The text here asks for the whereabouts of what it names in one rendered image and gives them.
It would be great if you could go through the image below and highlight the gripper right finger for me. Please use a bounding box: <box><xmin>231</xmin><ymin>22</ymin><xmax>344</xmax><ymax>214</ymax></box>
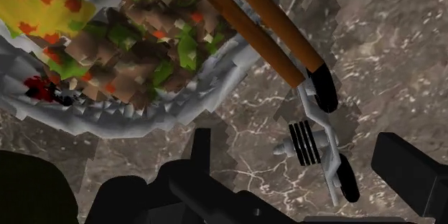
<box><xmin>370</xmin><ymin>131</ymin><xmax>448</xmax><ymax>224</ymax></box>

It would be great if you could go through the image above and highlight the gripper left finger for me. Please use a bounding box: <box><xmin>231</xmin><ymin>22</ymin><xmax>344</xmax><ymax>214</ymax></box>
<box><xmin>85</xmin><ymin>128</ymin><xmax>299</xmax><ymax>224</ymax></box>

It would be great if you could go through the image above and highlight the white plate of mixed food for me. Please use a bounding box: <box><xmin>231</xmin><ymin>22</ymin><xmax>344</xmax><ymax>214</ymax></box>
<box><xmin>0</xmin><ymin>0</ymin><xmax>283</xmax><ymax>139</ymax></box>

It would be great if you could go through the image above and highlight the orange handled can opener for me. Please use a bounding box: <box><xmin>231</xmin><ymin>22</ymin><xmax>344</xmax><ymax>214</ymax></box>
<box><xmin>179</xmin><ymin>0</ymin><xmax>361</xmax><ymax>207</ymax></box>

